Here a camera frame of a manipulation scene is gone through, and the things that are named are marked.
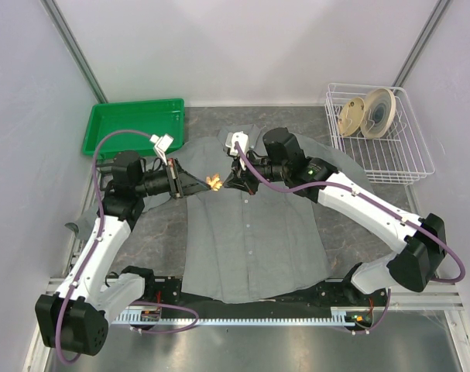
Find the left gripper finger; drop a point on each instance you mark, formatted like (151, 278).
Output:
(187, 190)
(188, 179)

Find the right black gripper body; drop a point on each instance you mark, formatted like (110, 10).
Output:
(237, 167)

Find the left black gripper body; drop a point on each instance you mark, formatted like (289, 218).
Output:
(173, 178)

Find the orange maple leaf brooch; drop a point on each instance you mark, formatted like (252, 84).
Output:
(214, 182)

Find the grey button shirt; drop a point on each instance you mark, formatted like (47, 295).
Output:
(243, 248)

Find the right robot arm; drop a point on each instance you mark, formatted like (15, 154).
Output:
(417, 243)

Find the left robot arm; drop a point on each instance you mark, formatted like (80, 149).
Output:
(77, 316)

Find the green plastic tray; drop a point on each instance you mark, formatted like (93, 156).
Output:
(155, 117)

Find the beige plate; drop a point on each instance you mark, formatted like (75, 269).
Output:
(351, 116)

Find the beige bowl blue centre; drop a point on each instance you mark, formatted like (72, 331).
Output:
(380, 110)

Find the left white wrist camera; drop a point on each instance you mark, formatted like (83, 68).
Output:
(161, 145)

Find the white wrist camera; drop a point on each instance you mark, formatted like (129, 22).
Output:
(235, 141)
(161, 145)

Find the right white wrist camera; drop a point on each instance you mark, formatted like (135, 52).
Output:
(235, 141)

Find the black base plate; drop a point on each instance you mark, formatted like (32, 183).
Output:
(317, 300)

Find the blue-white cable duct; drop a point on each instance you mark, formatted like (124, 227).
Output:
(144, 317)

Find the white wire basket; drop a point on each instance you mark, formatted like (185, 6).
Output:
(399, 157)

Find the aluminium frame rail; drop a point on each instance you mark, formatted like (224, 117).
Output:
(423, 331)

